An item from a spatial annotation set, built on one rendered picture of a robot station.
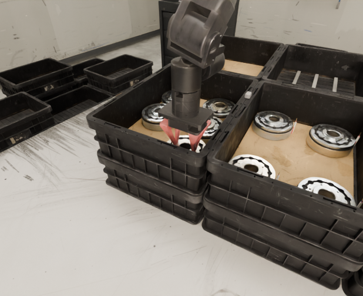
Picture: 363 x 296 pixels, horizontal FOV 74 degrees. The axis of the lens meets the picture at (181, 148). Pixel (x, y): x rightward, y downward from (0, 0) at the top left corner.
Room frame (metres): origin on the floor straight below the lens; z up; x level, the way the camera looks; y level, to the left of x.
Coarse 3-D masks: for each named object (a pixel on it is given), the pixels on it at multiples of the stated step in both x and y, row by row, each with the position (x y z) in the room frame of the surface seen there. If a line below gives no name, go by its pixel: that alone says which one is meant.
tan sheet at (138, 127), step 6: (138, 120) 0.61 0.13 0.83; (132, 126) 0.58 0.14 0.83; (138, 126) 0.58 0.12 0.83; (144, 132) 0.55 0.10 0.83; (150, 132) 0.55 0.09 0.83; (156, 132) 0.55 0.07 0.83; (162, 132) 0.55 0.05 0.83; (174, 132) 0.55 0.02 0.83; (180, 132) 0.55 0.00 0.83; (156, 138) 0.52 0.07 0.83; (162, 138) 0.52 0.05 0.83; (168, 138) 0.52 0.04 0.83
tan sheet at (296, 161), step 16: (304, 128) 0.57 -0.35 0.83; (240, 144) 0.49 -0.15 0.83; (256, 144) 0.49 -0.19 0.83; (272, 144) 0.49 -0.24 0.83; (288, 144) 0.49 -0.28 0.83; (304, 144) 0.49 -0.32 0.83; (272, 160) 0.43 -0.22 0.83; (288, 160) 0.43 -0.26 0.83; (304, 160) 0.43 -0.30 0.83; (320, 160) 0.43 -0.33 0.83; (336, 160) 0.43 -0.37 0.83; (352, 160) 0.43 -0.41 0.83; (288, 176) 0.38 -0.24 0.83; (304, 176) 0.38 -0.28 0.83; (320, 176) 0.38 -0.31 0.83; (336, 176) 0.38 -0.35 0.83; (352, 176) 0.38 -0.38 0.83; (352, 192) 0.33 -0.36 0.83
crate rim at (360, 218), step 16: (336, 96) 0.56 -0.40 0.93; (240, 112) 0.49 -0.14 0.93; (208, 160) 0.32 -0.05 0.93; (224, 176) 0.30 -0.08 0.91; (240, 176) 0.29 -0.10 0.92; (256, 176) 0.28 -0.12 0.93; (272, 192) 0.26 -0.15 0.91; (288, 192) 0.25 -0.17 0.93; (304, 192) 0.25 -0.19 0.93; (320, 208) 0.23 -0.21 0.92; (336, 208) 0.22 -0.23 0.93; (352, 208) 0.22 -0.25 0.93; (352, 224) 0.20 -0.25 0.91
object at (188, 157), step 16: (144, 80) 0.66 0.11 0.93; (256, 80) 0.66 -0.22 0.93; (96, 112) 0.49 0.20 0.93; (96, 128) 0.45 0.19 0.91; (112, 128) 0.42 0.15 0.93; (224, 128) 0.42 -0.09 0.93; (144, 144) 0.38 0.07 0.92; (160, 144) 0.37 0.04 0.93; (208, 144) 0.37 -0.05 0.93; (192, 160) 0.33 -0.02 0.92
